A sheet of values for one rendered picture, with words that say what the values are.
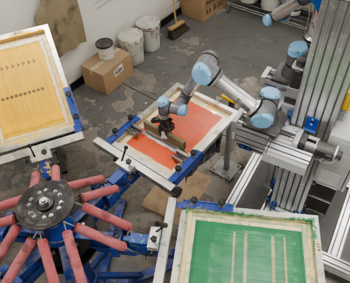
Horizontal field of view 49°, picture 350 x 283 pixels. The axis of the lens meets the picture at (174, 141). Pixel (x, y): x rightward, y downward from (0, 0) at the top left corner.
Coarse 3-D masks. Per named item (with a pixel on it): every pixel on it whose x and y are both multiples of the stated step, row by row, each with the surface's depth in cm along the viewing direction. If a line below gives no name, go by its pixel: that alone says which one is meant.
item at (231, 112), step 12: (180, 84) 302; (168, 96) 295; (192, 96) 297; (204, 96) 292; (156, 108) 290; (228, 108) 281; (228, 120) 273; (216, 132) 266; (120, 144) 263; (204, 144) 259; (132, 156) 255; (156, 168) 247
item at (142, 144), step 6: (192, 102) 293; (192, 108) 288; (132, 138) 271; (138, 138) 271; (144, 138) 271; (132, 144) 267; (138, 144) 267; (144, 144) 267; (150, 144) 266; (156, 144) 266; (138, 150) 263; (144, 150) 263; (150, 150) 263
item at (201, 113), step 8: (200, 112) 285; (208, 112) 285; (208, 120) 279; (216, 120) 279; (208, 128) 274; (200, 136) 269; (160, 144) 266; (192, 144) 264; (152, 152) 261; (160, 152) 261; (168, 152) 261; (160, 160) 256; (168, 160) 256
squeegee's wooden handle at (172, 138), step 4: (144, 120) 268; (144, 124) 269; (148, 124) 266; (152, 124) 265; (144, 128) 273; (148, 128) 269; (152, 128) 265; (156, 128) 263; (152, 132) 269; (156, 132) 265; (168, 136) 259; (172, 136) 257; (176, 136) 257; (168, 140) 262; (172, 140) 258; (176, 140) 255; (180, 140) 254; (184, 140) 254; (176, 144) 258; (180, 144) 255; (184, 144) 255; (180, 148) 258; (184, 148) 257
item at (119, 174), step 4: (116, 172) 240; (120, 172) 240; (124, 172) 240; (112, 176) 238; (116, 176) 238; (120, 176) 238; (108, 180) 237; (112, 180) 236; (116, 180) 236; (120, 180) 239; (112, 184) 235; (116, 184) 237
